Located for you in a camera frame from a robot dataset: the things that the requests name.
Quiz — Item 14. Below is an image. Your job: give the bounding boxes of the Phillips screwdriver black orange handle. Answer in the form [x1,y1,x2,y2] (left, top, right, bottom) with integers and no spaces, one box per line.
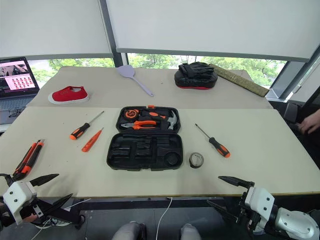
[194,123,231,159]

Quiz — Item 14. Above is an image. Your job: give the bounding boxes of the lilac plastic spatula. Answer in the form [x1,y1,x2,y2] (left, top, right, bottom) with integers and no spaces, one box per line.
[117,64,155,97]

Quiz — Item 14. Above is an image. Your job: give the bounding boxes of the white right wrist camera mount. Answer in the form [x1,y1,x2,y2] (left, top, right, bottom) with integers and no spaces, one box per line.
[244,186,275,230]

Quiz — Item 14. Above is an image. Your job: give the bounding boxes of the orange black tape measure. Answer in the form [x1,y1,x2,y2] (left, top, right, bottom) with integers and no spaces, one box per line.
[124,109,140,119]

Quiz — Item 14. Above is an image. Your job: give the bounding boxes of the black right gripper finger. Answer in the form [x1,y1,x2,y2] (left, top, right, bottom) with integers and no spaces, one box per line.
[218,175,255,189]
[206,199,239,223]

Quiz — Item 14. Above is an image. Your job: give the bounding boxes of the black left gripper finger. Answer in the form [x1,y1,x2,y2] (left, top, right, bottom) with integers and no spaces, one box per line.
[37,193,74,217]
[29,173,60,187]

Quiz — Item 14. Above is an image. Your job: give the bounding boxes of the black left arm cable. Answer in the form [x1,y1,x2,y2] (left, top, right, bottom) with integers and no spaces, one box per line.
[0,173,16,187]

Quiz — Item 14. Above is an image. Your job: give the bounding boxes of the open laptop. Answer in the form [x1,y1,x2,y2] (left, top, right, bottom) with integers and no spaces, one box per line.
[0,56,41,126]

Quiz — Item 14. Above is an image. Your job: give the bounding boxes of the wide white roller blind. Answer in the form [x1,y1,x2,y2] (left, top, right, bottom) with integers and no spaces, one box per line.
[106,0,320,63]

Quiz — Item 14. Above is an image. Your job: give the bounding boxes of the black red boxing pad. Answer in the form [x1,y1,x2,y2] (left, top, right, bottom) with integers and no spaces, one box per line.
[174,62,219,90]

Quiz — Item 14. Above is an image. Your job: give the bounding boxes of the grey slanted window frame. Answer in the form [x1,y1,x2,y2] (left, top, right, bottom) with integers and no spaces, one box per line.
[266,42,320,102]

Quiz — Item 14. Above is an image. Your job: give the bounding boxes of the grey rounded shape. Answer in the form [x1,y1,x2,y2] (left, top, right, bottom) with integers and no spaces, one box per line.
[111,221,147,240]
[180,223,202,240]

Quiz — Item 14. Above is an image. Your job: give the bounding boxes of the orange voltage tester pen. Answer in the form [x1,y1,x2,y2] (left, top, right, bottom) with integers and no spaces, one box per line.
[81,127,105,153]

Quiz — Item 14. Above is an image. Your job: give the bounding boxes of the black plastic tool case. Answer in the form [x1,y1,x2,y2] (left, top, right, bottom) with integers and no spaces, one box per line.
[106,106,185,172]

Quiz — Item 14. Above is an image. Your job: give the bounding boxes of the black electrical tape roll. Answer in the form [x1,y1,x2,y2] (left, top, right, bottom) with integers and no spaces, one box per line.
[188,152,205,169]

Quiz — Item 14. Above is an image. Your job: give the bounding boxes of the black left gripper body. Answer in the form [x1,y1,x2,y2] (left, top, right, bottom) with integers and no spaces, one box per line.
[19,198,48,223]

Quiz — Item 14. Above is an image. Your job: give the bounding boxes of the grey window pillar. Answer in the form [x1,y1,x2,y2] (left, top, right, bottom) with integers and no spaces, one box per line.
[99,0,129,68]

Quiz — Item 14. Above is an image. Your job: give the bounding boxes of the bystander bare hand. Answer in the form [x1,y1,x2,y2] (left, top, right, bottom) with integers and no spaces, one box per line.
[298,115,320,135]

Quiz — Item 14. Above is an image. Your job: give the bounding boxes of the olive wooden plank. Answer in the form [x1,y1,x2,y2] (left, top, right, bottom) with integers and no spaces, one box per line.
[209,63,270,98]

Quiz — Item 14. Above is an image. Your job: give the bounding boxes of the white thin cable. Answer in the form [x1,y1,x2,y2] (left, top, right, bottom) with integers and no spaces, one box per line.
[154,196,174,240]

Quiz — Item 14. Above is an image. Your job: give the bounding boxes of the red canvas shoe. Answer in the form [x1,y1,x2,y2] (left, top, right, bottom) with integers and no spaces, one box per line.
[47,85,90,105]

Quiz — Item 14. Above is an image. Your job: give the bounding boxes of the white sneaker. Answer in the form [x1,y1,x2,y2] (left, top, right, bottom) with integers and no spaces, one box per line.
[34,216,72,229]

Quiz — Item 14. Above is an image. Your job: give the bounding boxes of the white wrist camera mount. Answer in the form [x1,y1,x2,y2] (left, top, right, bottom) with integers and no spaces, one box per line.
[244,186,275,230]
[2,181,38,225]

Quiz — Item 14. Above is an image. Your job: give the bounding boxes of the black eyeglasses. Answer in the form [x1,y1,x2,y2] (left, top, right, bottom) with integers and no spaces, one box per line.
[8,107,22,118]

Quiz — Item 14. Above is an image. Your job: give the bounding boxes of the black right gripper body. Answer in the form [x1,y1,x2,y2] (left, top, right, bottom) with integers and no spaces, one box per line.
[237,187,262,235]

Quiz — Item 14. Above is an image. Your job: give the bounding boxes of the grey box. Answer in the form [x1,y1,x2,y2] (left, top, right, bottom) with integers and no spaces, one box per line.
[283,102,302,123]

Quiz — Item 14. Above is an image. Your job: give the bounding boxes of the orange handled pliers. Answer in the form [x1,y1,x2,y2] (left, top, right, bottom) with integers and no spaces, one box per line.
[120,120,158,131]

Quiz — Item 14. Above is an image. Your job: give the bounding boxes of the claw hammer orange black handle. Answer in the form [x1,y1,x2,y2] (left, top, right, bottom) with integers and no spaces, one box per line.
[139,109,179,131]

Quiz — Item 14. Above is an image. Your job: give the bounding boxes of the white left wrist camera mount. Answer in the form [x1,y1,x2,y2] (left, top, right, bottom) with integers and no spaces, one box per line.
[2,181,38,225]

